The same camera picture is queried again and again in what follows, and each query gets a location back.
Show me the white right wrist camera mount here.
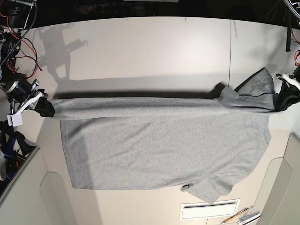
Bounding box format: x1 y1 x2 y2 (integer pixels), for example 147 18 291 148
7 113 23 127

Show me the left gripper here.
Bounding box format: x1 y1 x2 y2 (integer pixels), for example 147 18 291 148
275 73 300 112

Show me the grey T-shirt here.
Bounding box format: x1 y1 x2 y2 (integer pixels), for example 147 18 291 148
51 68 276 203

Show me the white rectangular slot plate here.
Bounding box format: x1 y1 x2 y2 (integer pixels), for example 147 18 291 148
180 199 240 220

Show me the black and blue tools pile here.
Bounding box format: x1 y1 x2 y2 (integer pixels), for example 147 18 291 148
0 120 36 181

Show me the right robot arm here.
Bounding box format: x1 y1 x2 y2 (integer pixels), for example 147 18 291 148
0 0 55 117

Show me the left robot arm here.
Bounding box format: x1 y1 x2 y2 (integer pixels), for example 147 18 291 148
275 50 300 112

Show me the wooden pencil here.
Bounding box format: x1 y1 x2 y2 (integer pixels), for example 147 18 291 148
221 208 249 225

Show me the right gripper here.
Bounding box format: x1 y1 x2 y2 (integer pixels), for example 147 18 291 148
10 79 55 118

